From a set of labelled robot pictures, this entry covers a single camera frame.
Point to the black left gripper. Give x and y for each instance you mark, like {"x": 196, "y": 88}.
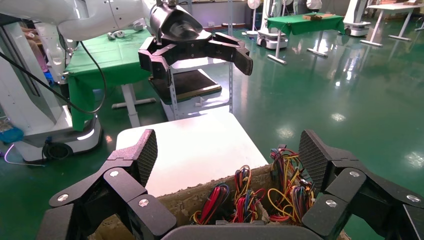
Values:
{"x": 179, "y": 30}

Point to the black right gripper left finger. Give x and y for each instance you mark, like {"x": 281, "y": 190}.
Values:
{"x": 122, "y": 185}

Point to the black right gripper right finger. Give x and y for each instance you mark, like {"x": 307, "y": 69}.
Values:
{"x": 348, "y": 185}

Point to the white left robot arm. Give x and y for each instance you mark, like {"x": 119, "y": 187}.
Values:
{"x": 99, "y": 16}

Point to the dark board with wood edge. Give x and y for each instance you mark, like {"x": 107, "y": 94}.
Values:
{"x": 185, "y": 84}

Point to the grey metal shelf rack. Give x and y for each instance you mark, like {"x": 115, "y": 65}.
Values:
{"x": 174, "y": 99}

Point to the small white plastic part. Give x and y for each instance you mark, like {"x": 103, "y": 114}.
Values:
{"x": 138, "y": 26}
{"x": 120, "y": 33}
{"x": 111, "y": 35}

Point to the brown cardboard divider box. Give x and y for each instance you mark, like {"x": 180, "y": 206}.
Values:
{"x": 185, "y": 202}

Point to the white table leg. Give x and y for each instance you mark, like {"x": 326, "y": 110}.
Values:
{"x": 130, "y": 99}

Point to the white wheeled robot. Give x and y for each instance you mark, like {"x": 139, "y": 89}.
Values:
{"x": 356, "y": 24}
{"x": 271, "y": 39}

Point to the white standing fan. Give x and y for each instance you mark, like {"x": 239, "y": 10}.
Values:
{"x": 253, "y": 3}

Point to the large green tablecloth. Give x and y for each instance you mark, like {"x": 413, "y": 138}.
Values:
{"x": 99, "y": 59}

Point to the small green tablecloth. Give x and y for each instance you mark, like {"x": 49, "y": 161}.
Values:
{"x": 298, "y": 24}

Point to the white wheeled robot body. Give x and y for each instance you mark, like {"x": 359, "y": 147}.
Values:
{"x": 30, "y": 109}

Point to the blue cloth bundle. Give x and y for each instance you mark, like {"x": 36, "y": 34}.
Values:
{"x": 11, "y": 135}

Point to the wooden pieces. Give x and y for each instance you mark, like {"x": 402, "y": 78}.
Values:
{"x": 314, "y": 16}

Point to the person in pink top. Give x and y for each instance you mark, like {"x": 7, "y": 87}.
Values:
{"x": 38, "y": 54}

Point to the white desk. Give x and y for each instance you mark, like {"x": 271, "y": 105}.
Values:
{"x": 394, "y": 6}

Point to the white table frame legs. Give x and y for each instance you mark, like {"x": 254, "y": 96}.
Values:
{"x": 276, "y": 59}

